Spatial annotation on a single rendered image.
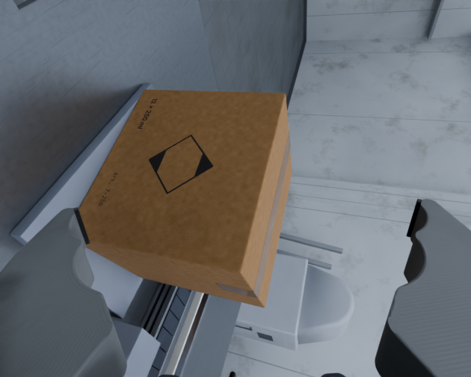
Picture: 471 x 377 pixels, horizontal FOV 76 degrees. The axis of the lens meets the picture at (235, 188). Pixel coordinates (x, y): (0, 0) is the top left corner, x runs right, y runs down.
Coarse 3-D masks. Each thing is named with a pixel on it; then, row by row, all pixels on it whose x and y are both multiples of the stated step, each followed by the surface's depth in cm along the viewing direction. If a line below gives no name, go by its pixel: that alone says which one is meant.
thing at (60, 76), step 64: (64, 0) 42; (128, 0) 53; (192, 0) 74; (0, 64) 35; (64, 64) 43; (128, 64) 55; (192, 64) 78; (0, 128) 36; (64, 128) 44; (0, 192) 37; (0, 256) 37; (128, 320) 65
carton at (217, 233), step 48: (144, 96) 56; (192, 96) 53; (240, 96) 51; (144, 144) 50; (192, 144) 47; (240, 144) 45; (288, 144) 58; (96, 192) 46; (144, 192) 45; (192, 192) 43; (240, 192) 41; (288, 192) 66; (96, 240) 42; (144, 240) 40; (192, 240) 39; (240, 240) 38; (192, 288) 57; (240, 288) 44
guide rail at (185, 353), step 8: (208, 296) 72; (200, 304) 71; (200, 312) 70; (200, 320) 69; (192, 328) 68; (192, 336) 66; (192, 344) 66; (184, 352) 64; (184, 360) 64; (176, 368) 63; (184, 368) 63
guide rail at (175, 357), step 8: (200, 296) 81; (192, 304) 79; (192, 312) 78; (192, 320) 77; (184, 328) 76; (184, 336) 74; (176, 344) 73; (184, 344) 74; (176, 352) 72; (176, 360) 71; (168, 368) 70
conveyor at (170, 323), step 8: (176, 296) 74; (184, 296) 79; (176, 304) 75; (184, 304) 79; (168, 312) 71; (176, 312) 75; (168, 320) 72; (176, 320) 76; (168, 328) 72; (160, 336) 69; (168, 336) 73; (160, 344) 69; (168, 344) 73; (160, 352) 70; (160, 360) 70; (152, 368) 67; (160, 368) 71; (152, 376) 67
